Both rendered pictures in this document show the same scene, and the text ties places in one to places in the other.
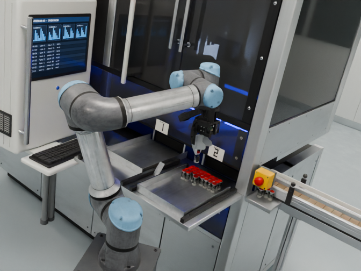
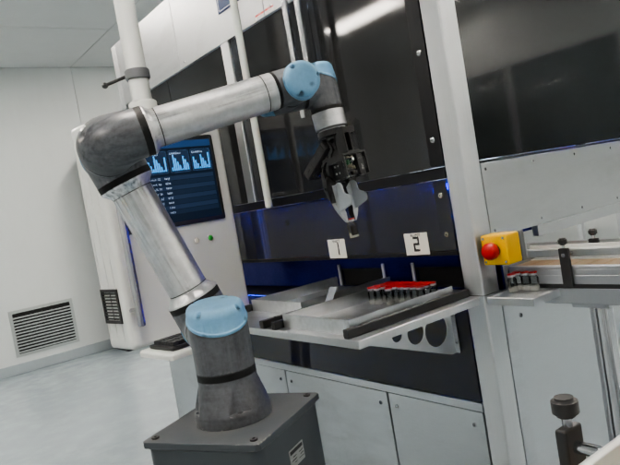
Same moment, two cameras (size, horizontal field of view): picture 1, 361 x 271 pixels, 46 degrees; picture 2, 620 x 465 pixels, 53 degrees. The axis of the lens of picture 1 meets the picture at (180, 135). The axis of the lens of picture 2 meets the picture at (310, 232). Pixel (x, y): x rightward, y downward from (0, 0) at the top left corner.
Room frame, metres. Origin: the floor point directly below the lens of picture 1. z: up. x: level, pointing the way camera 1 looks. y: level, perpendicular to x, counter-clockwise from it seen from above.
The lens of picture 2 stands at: (0.15, -0.45, 1.19)
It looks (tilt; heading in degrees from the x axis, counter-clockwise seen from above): 3 degrees down; 19
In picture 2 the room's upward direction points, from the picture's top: 10 degrees counter-clockwise
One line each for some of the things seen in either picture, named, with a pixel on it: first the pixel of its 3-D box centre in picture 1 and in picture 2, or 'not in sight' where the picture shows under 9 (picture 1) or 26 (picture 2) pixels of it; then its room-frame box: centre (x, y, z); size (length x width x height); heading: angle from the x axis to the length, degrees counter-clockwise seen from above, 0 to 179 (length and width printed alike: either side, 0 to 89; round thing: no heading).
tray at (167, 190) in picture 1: (184, 188); (367, 306); (1.64, -0.06, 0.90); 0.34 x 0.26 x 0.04; 145
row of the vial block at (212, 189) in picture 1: (199, 180); (399, 293); (1.73, -0.12, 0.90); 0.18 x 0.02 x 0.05; 55
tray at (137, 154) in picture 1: (146, 152); (321, 293); (1.93, 0.15, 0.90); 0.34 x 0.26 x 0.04; 145
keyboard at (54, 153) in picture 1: (69, 149); (213, 328); (1.96, 0.55, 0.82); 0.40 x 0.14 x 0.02; 153
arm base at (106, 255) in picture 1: (120, 249); (230, 391); (1.22, 0.13, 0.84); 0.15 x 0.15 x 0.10
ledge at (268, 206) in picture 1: (264, 200); (526, 294); (1.71, -0.44, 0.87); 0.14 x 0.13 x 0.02; 145
